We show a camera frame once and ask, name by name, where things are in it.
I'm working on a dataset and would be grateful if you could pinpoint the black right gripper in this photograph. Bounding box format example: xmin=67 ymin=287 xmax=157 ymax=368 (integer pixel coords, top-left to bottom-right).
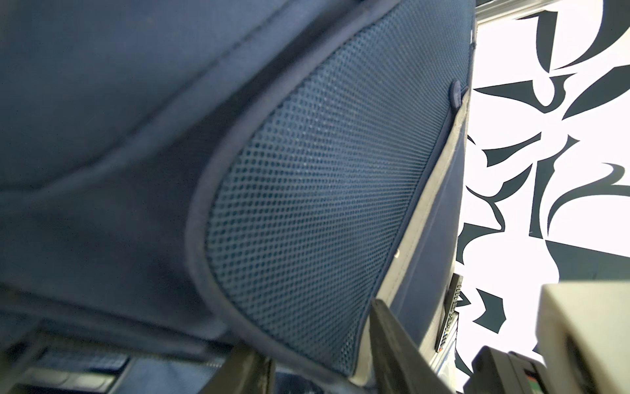
xmin=464 ymin=346 xmax=551 ymax=394

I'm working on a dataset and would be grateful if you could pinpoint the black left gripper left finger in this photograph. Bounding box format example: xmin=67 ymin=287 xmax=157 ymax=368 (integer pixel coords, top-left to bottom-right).
xmin=199 ymin=342 xmax=276 ymax=394

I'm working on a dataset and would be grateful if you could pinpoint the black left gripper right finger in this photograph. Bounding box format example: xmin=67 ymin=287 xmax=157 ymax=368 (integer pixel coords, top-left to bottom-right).
xmin=369 ymin=299 xmax=450 ymax=394

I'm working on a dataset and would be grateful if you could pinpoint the navy blue school backpack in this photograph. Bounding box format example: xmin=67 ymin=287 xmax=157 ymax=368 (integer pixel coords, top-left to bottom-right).
xmin=1 ymin=1 xmax=477 ymax=393

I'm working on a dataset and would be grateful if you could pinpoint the black tv remote control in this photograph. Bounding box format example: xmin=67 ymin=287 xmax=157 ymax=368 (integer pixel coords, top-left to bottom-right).
xmin=434 ymin=274 xmax=463 ymax=353

